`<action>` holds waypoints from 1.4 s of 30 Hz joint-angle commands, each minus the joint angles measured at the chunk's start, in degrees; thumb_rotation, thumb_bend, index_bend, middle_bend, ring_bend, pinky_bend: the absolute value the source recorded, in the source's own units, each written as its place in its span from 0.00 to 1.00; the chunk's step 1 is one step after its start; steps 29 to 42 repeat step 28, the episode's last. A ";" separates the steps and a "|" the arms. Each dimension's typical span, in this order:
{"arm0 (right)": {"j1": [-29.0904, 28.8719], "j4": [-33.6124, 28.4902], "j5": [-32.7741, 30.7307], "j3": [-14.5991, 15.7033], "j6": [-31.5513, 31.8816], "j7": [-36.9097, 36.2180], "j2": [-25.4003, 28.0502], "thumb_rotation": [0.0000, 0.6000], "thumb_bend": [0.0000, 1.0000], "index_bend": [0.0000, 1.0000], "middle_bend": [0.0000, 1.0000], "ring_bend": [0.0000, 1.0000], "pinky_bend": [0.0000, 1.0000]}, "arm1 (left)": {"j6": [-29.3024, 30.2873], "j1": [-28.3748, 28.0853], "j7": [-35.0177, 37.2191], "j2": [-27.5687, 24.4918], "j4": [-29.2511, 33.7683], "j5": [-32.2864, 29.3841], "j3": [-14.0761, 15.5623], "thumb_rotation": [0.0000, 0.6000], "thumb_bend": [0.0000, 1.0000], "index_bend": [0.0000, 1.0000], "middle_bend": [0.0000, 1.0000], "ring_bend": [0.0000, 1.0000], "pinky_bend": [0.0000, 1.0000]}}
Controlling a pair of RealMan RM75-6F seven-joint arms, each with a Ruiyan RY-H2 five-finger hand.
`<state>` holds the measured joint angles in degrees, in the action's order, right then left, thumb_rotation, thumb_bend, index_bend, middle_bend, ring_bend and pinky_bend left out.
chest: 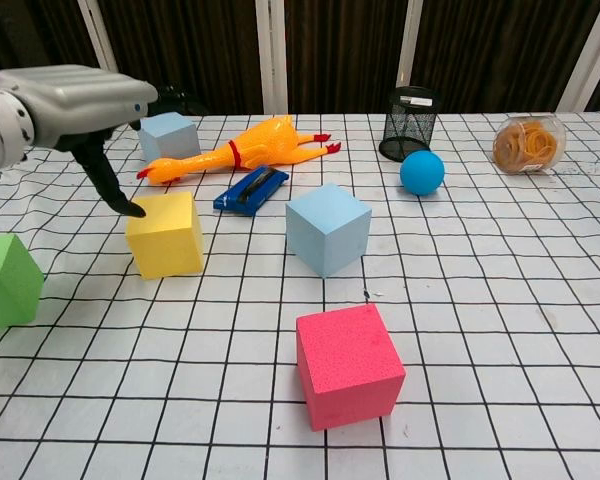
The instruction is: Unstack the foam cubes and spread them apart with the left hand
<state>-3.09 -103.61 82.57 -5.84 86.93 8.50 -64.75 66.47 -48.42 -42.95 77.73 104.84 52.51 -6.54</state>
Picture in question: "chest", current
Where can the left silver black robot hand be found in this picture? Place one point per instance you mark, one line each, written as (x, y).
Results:
(80, 105)

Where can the light blue foam cube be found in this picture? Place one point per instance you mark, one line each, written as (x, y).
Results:
(325, 230)
(172, 137)

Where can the yellow foam cube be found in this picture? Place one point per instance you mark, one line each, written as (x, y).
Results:
(167, 240)

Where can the green foam cube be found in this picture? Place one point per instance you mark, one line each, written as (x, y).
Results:
(5, 285)

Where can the pink foam cube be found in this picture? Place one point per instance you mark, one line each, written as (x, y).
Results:
(350, 370)

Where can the orange rubber chicken toy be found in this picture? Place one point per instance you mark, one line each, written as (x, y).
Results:
(265, 142)

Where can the blue stapler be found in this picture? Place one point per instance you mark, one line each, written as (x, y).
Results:
(250, 192)

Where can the black pleated curtain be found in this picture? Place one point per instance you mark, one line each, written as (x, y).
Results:
(340, 50)

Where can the black mesh pen holder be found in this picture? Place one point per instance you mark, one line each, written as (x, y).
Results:
(409, 130)

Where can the blue ball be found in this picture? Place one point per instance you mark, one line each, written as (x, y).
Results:
(422, 172)

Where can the clear jar of rubber bands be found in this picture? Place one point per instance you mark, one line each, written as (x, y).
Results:
(527, 145)

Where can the white black checkered tablecloth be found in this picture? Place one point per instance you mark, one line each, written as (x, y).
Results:
(480, 325)

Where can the white metal frame pole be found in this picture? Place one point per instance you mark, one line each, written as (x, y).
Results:
(272, 55)
(410, 45)
(100, 40)
(587, 55)

